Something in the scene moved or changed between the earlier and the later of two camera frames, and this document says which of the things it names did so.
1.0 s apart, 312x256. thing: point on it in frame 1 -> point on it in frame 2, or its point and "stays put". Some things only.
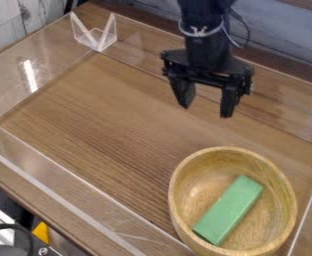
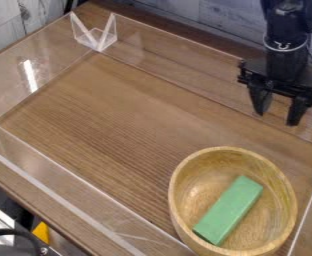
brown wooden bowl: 204,179 stays put
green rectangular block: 229,211 stays put
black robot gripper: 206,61 -> 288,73
